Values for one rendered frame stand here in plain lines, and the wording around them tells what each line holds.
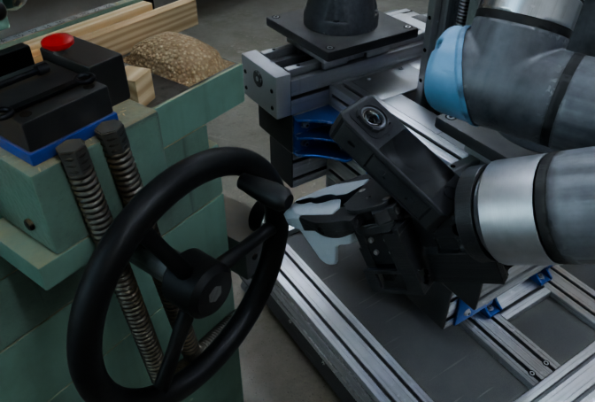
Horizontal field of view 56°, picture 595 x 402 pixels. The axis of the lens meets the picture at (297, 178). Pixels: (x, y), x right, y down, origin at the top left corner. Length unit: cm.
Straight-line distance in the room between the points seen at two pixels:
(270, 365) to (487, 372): 54
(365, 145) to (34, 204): 29
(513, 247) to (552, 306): 109
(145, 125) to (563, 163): 37
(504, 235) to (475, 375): 92
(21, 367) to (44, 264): 22
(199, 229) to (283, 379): 71
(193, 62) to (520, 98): 44
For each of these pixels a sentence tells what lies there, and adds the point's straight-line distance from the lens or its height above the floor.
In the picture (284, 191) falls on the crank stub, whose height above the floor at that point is 92.
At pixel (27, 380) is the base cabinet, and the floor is 65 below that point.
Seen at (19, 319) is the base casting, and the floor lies 74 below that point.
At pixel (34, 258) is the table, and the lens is 57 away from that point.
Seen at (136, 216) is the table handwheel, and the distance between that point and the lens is 47.
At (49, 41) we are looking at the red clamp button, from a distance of 59.
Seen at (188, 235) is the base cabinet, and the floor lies 68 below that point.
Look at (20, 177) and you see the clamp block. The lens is 52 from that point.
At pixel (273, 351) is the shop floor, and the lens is 153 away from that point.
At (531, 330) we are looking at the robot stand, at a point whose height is 21.
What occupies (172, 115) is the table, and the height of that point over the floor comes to 88.
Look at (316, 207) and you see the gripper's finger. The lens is 50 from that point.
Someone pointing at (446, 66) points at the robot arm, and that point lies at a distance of 47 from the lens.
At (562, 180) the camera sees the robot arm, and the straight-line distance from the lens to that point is 37.
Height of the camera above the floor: 123
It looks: 36 degrees down
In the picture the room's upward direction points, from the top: straight up
